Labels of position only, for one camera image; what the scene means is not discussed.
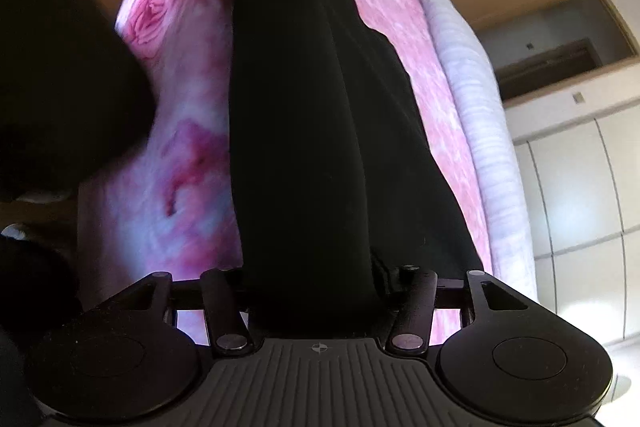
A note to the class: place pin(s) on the grey wall switch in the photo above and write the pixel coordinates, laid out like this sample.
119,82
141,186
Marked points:
578,97

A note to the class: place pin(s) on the pink floral blanket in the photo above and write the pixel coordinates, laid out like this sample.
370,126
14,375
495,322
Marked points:
190,107

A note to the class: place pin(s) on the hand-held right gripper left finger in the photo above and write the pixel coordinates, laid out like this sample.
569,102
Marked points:
220,302

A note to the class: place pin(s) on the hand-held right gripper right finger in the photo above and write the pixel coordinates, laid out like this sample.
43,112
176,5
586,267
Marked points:
415,307

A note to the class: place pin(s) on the black fleece jacket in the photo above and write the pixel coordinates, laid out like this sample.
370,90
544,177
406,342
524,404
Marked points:
310,107

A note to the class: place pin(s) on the white wardrobe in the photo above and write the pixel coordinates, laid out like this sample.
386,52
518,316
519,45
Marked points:
575,187

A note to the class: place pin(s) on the person's dark clothing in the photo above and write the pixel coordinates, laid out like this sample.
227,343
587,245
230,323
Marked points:
60,57

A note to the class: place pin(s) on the grey striped duvet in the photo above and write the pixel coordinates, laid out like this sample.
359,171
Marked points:
480,107

